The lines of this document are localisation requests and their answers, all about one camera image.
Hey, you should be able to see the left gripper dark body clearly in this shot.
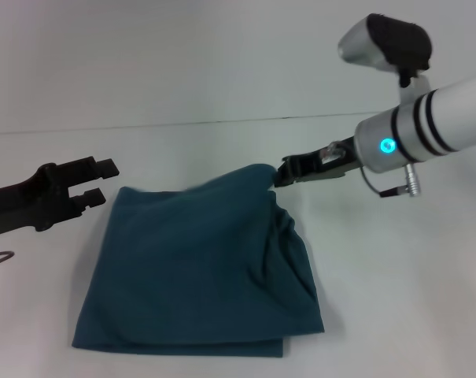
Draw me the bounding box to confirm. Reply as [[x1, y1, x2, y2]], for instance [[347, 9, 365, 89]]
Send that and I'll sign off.
[[0, 155, 101, 239]]

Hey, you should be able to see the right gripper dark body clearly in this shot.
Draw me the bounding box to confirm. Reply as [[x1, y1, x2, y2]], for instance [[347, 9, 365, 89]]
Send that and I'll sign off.
[[295, 135, 361, 185]]

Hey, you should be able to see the teal T-shirt with FREE print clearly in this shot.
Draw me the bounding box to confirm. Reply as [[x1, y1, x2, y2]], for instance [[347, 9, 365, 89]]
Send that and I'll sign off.
[[71, 162, 327, 359]]

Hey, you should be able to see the dark cable with silver plug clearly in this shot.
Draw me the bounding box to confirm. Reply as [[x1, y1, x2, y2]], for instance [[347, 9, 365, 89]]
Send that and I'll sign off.
[[359, 162, 425, 199]]

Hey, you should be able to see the right wrist camera white housing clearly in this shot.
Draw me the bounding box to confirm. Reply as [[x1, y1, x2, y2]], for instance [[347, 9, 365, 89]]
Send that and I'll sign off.
[[337, 13, 434, 104]]

